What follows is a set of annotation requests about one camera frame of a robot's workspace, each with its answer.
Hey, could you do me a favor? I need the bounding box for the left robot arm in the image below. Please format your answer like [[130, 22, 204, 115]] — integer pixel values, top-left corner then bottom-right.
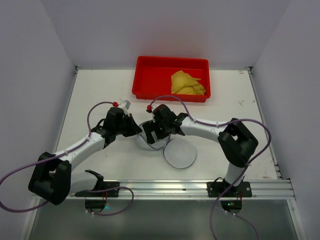
[[28, 106, 142, 205]]

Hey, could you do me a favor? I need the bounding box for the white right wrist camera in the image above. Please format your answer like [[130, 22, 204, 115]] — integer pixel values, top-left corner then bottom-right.
[[146, 104, 157, 122]]

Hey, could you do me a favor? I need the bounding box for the red plastic tray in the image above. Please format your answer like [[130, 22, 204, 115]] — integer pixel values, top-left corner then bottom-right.
[[132, 56, 211, 103]]

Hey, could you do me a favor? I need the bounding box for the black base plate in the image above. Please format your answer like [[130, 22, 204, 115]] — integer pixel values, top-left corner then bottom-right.
[[206, 180, 253, 198], [74, 181, 121, 199]]

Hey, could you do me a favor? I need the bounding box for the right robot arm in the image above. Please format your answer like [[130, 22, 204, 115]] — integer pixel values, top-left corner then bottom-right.
[[141, 104, 259, 189]]

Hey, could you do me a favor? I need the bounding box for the aluminium frame rail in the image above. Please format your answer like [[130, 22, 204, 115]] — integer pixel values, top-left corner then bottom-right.
[[66, 179, 295, 200]]

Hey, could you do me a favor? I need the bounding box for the white mesh laundry bag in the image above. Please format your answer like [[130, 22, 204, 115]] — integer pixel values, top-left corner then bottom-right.
[[135, 123, 198, 170]]

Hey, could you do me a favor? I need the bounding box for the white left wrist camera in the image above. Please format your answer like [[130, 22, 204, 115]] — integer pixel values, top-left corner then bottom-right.
[[118, 100, 131, 111]]

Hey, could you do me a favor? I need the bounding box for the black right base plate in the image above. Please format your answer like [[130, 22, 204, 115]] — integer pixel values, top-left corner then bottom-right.
[[206, 180, 253, 198]]

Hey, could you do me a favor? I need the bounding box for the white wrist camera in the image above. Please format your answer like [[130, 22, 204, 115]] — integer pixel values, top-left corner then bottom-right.
[[118, 100, 131, 111], [146, 104, 157, 122]]

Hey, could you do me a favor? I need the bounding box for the yellow bra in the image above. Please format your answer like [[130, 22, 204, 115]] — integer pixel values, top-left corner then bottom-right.
[[171, 70, 206, 96]]

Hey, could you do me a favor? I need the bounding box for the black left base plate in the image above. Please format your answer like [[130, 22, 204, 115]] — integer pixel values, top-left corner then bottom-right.
[[74, 181, 121, 199]]

